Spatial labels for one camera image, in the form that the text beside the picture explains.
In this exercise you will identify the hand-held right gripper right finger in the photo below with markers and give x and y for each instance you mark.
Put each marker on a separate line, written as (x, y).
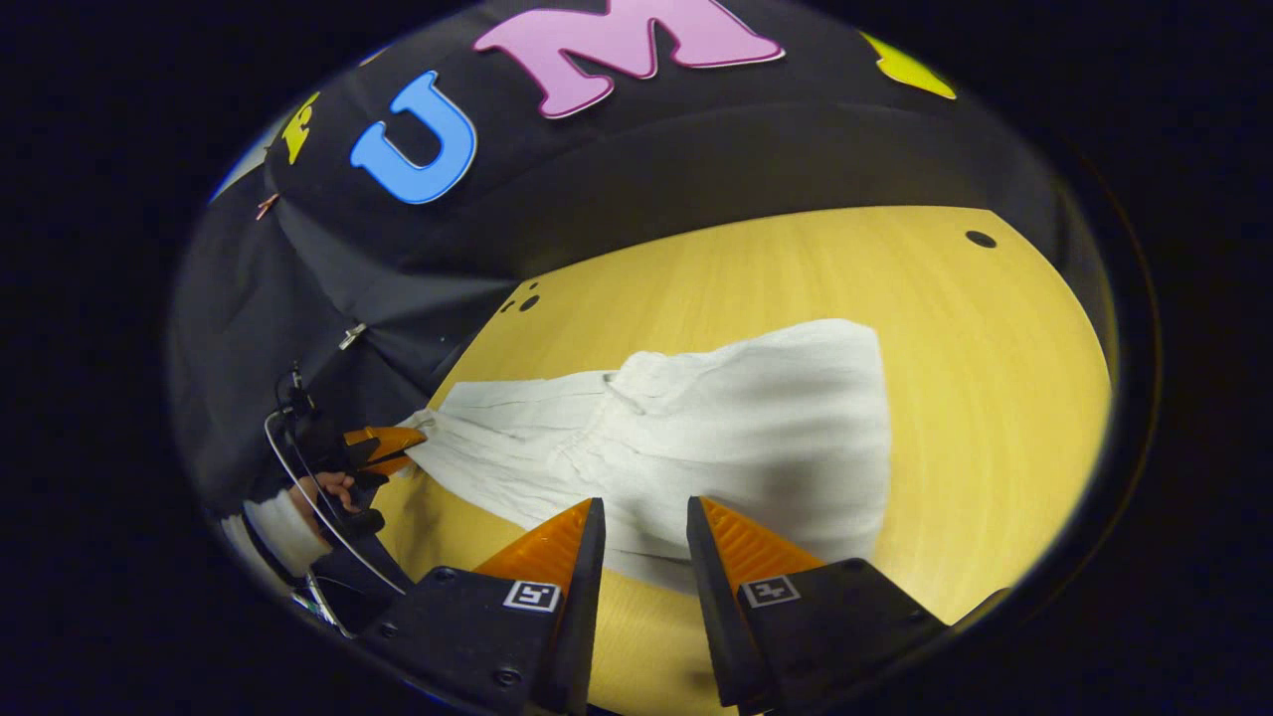
(711, 617)

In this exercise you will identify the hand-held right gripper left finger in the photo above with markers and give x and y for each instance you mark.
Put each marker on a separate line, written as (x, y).
(582, 617)

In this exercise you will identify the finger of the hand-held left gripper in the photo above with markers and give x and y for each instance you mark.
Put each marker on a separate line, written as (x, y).
(390, 443)

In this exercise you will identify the white jeans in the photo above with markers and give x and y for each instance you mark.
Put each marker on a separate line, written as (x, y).
(736, 438)

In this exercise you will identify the black backdrop cloth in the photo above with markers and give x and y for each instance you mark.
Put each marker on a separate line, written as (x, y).
(617, 189)

